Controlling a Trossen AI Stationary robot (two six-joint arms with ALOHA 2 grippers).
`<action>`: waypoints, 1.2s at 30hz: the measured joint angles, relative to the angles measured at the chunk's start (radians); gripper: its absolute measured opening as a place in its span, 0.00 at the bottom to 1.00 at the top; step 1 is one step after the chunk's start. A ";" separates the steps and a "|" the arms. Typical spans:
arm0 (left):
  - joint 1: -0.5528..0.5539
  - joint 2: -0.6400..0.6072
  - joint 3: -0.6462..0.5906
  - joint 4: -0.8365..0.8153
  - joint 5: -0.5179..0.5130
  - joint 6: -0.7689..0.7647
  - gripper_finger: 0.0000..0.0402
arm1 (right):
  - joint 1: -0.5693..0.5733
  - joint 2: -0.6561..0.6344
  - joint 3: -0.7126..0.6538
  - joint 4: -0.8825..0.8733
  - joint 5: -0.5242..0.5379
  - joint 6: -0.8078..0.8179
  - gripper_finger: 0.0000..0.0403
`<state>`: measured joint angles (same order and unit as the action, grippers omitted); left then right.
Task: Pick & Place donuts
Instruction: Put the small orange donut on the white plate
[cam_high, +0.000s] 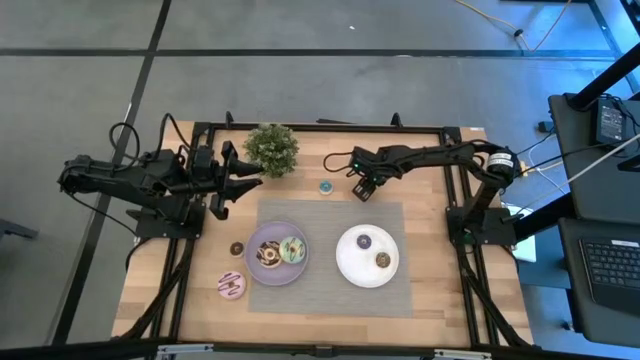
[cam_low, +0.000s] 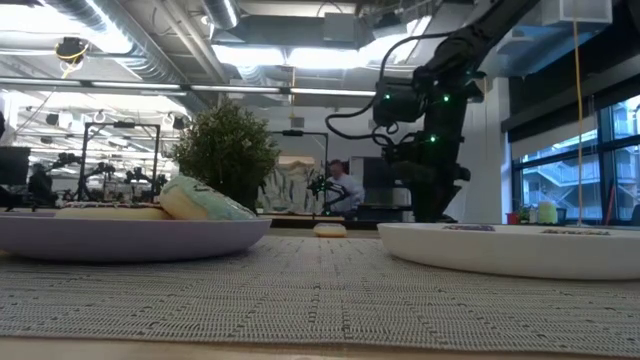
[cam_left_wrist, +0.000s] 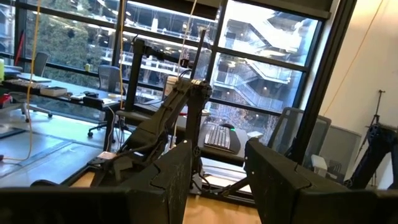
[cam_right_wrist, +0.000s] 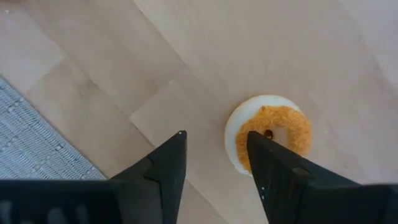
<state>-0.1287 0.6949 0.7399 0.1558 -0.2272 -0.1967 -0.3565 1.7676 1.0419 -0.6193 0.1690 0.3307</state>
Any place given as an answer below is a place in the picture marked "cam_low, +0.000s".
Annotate long ceiling light strip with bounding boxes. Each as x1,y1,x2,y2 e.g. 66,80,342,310
0,77,377,99

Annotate grey woven placemat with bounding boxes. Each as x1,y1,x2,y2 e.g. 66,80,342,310
0,234,640,359

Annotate large chocolate frosted donut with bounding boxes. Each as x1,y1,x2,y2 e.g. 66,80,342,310
53,201,174,221

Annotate pale patterned wall panel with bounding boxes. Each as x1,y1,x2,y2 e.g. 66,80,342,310
259,154,327,215

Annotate hanging yellow cord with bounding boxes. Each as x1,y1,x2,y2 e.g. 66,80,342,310
571,18,585,226

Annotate artificial green potted plant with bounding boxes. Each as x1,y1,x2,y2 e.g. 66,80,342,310
169,97,281,214

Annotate large green frosted donut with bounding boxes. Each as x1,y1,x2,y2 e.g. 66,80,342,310
158,174,257,222

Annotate person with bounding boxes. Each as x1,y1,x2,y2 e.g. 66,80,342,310
324,159,367,219

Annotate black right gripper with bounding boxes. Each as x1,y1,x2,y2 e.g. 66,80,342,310
384,142,474,224

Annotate dark background monitor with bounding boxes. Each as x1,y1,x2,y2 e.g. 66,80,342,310
0,146,32,187

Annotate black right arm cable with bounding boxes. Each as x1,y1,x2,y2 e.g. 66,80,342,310
324,32,454,149

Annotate lavender purple plate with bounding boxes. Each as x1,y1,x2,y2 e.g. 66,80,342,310
0,208,273,264

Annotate black background camera stand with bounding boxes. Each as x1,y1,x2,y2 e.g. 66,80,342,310
272,129,331,217

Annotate black background robot arms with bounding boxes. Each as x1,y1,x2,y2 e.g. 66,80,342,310
27,152,169,206

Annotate small yellow-orange donut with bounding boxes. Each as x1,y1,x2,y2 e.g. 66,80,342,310
312,222,348,239

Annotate black background frame stand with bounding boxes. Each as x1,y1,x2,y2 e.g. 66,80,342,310
77,121,162,202

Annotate light green cup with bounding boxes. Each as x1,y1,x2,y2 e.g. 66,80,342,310
537,200,559,225

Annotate coiled yellow ceiling cable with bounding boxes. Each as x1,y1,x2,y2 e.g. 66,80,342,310
54,36,92,80

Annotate white plate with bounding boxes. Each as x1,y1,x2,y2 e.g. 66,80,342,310
377,222,640,281

